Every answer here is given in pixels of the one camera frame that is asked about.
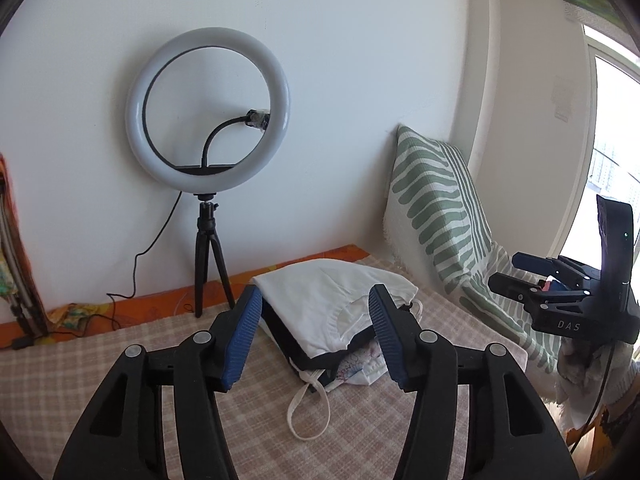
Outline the white ring light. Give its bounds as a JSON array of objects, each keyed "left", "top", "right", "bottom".
[{"left": 125, "top": 26, "right": 292, "bottom": 196}]

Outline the checked beige blanket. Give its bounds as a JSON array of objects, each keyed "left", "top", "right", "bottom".
[{"left": 0, "top": 252, "right": 531, "bottom": 480}]

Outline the black garment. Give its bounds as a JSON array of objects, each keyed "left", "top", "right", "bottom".
[{"left": 257, "top": 304, "right": 382, "bottom": 384}]

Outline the white floral garment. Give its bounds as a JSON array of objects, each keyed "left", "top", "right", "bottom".
[{"left": 320, "top": 339, "right": 402, "bottom": 394}]

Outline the folded metal stand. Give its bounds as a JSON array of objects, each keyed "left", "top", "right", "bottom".
[{"left": 0, "top": 195, "right": 49, "bottom": 337}]

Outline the black tripod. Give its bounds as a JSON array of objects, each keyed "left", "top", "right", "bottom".
[{"left": 192, "top": 192, "right": 236, "bottom": 319}]

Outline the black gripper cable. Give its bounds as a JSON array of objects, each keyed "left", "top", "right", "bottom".
[{"left": 569, "top": 342, "right": 619, "bottom": 462}]

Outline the white fabric strap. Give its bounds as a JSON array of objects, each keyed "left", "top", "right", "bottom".
[{"left": 286, "top": 362, "right": 332, "bottom": 441}]

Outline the green striped pillow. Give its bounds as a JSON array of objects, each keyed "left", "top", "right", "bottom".
[{"left": 382, "top": 124, "right": 564, "bottom": 377}]

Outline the yellow patterned cloth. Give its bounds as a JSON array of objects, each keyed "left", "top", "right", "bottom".
[{"left": 47, "top": 302, "right": 119, "bottom": 334}]

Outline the white shirt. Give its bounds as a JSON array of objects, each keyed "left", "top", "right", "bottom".
[{"left": 250, "top": 259, "right": 420, "bottom": 359}]

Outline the black gooseneck phone holder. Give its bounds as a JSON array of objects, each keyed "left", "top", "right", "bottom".
[{"left": 182, "top": 108, "right": 271, "bottom": 174}]

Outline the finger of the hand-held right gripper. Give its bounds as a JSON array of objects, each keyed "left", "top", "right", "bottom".
[
  {"left": 487, "top": 271, "right": 592, "bottom": 318},
  {"left": 511, "top": 251, "right": 602, "bottom": 287}
]

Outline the black ring light cable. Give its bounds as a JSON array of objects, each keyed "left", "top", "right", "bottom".
[{"left": 12, "top": 192, "right": 184, "bottom": 349}]

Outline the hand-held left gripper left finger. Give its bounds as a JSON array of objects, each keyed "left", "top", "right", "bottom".
[{"left": 52, "top": 284, "right": 264, "bottom": 480}]

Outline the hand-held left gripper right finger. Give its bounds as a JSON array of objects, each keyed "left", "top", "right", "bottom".
[{"left": 367, "top": 284, "right": 581, "bottom": 480}]

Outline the person's right hand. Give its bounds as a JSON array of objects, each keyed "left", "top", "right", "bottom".
[{"left": 556, "top": 335, "right": 636, "bottom": 409}]

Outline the colourful hanging cloth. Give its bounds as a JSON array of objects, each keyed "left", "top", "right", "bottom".
[{"left": 0, "top": 152, "right": 37, "bottom": 322}]

